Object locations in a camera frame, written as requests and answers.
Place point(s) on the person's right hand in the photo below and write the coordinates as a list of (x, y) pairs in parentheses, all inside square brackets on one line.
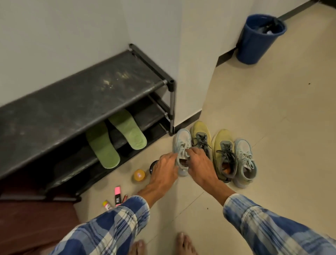
[(203, 168)]

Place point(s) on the person's left hand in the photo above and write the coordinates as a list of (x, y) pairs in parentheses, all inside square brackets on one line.
[(162, 170)]

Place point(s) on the person's left fingers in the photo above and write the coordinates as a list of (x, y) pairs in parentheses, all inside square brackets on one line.
[(174, 159)]

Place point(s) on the person's right fingers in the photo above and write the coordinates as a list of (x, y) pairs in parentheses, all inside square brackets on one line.
[(192, 156)]

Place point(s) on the light blue sneaker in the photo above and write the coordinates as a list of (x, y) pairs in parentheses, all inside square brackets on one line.
[(245, 160), (182, 139)]

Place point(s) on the person's left forearm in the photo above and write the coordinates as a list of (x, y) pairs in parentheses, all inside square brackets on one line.
[(112, 228)]

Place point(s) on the person's right forearm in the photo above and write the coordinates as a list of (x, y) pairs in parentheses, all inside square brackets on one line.
[(265, 223)]

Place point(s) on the yellow grey sneaker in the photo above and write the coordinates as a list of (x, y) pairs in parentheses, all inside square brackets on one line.
[(223, 155), (201, 136)]

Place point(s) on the black round tin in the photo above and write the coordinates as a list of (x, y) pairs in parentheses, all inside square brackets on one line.
[(152, 166)]

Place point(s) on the orange lidded jar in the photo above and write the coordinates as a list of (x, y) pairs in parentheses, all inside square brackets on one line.
[(139, 175)]

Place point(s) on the green slipper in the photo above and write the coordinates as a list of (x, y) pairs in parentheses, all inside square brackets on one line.
[(130, 128), (103, 149)]

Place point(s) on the small red brown tube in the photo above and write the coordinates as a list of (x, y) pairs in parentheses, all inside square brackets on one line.
[(125, 198)]

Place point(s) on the pink black tube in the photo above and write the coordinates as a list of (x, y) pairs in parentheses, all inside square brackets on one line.
[(118, 195)]

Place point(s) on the small yellow capped bottle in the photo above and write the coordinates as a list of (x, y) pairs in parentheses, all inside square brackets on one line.
[(107, 205)]

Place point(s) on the person's right foot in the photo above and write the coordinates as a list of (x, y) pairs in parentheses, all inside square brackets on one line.
[(185, 244)]

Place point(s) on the person's foot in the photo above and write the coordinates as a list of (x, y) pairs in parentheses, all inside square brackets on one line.
[(185, 244), (137, 248)]

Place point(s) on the person's left foot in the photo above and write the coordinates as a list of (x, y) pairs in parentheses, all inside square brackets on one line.
[(137, 248)]

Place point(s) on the black shoe rack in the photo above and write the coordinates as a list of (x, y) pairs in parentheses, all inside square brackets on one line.
[(78, 105)]

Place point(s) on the blue waste bin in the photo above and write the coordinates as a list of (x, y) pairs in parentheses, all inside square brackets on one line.
[(252, 44)]

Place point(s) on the maroon mat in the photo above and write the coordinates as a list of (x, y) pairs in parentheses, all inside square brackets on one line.
[(34, 223)]

